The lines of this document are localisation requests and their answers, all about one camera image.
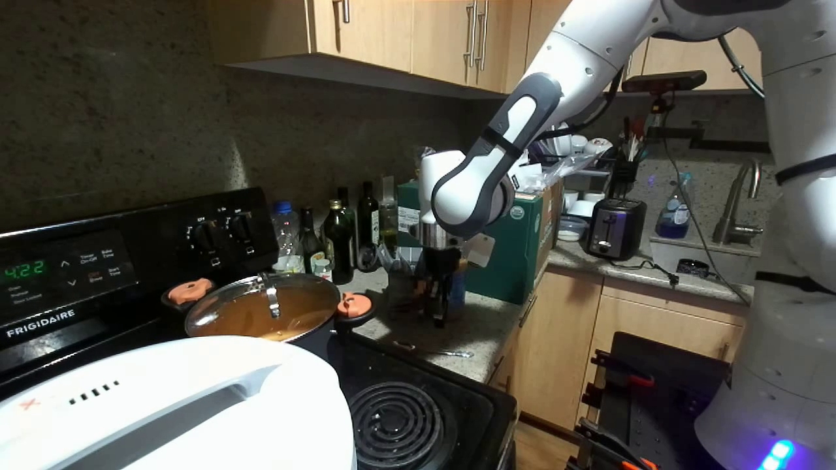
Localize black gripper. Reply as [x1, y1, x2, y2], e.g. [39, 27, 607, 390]
[418, 245, 464, 328]

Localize green cardboard box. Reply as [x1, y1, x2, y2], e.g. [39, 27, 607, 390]
[394, 178, 565, 307]

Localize pale tall bottle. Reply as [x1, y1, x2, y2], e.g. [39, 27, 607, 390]
[380, 176, 403, 258]

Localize dark wine bottle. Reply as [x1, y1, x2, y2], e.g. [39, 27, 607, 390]
[356, 179, 385, 271]

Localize big dark olive oil bottle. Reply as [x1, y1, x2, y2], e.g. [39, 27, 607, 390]
[322, 196, 359, 285]

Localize black electric stove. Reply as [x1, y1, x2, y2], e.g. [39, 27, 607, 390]
[0, 186, 520, 470]

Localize wooden lower cabinet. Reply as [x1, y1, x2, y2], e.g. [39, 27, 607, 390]
[492, 270, 753, 470]

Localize wooden cabinet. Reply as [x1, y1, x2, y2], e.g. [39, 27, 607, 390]
[206, 0, 577, 96]
[624, 33, 768, 95]
[492, 270, 753, 470]

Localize small dark glass bottle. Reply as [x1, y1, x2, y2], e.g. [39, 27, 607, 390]
[299, 207, 333, 280]

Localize clear bottle blue cap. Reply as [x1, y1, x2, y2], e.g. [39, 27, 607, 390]
[270, 202, 307, 276]

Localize glass pot lid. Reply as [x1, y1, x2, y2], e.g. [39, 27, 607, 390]
[180, 271, 342, 344]

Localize black coffee machine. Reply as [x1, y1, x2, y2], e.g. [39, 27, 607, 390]
[580, 192, 650, 260]

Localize orange black clamp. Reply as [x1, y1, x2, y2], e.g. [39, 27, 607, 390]
[569, 418, 662, 470]
[589, 348, 659, 391]

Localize black robot cart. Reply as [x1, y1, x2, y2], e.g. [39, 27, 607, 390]
[577, 328, 734, 470]

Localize blue dish soap bottle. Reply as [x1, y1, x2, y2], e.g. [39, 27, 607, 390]
[653, 172, 695, 242]

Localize wooden upper cabinet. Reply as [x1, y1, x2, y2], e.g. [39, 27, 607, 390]
[206, 0, 577, 96]
[624, 33, 768, 95]

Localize white rice cooker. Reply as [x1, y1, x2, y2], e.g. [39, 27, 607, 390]
[0, 333, 360, 470]

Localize silver kitchen faucet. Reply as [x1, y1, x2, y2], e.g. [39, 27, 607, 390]
[712, 157, 768, 247]

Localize dark pot orange handles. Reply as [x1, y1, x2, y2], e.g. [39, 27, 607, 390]
[160, 271, 377, 360]

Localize black camera stand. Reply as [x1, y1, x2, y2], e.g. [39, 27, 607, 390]
[644, 89, 678, 172]

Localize black stereo camera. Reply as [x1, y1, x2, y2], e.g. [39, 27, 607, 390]
[622, 71, 712, 96]

